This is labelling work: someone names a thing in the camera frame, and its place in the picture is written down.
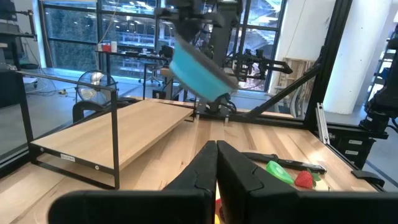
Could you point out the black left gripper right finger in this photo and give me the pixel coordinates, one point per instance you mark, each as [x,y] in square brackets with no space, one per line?
[264,205]

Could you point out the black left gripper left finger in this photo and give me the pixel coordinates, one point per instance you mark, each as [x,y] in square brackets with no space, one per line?
[186,205]

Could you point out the green toy avocado half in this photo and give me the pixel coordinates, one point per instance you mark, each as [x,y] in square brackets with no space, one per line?
[278,171]

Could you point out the red toy strawberry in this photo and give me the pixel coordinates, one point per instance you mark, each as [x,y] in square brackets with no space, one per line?
[303,180]

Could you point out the black kitchen knife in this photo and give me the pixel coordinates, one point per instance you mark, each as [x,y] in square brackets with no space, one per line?
[289,163]

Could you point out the blue collapsible bowl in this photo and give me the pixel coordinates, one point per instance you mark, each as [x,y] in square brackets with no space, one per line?
[199,74]

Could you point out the black idle robot arm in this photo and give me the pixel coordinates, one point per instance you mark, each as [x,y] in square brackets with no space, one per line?
[264,63]

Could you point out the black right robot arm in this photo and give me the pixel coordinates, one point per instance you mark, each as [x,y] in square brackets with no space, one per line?
[225,34]

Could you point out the black office table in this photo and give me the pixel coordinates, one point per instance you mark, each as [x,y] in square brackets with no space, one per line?
[133,55]

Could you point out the white cup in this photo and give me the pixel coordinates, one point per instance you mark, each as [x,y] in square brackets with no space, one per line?
[113,46]

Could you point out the red cup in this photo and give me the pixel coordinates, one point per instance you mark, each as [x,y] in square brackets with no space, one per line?
[106,48]

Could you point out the silver aluminium extrusion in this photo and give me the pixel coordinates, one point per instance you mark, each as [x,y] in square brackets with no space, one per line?
[321,124]

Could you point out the black controller box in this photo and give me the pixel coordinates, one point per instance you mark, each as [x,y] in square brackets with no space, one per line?
[351,149]

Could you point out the silver floor fan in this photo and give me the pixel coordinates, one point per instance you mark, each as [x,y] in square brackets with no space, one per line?
[93,90]

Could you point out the wooden crate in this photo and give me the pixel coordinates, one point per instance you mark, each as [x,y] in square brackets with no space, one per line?
[295,74]

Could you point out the black machine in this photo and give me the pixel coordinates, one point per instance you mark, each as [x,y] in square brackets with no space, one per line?
[382,105]

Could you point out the black equipment rack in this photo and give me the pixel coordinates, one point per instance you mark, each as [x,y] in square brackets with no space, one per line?
[12,34]

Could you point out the black aluminium table frame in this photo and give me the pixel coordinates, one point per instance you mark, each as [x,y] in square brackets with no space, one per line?
[326,77]

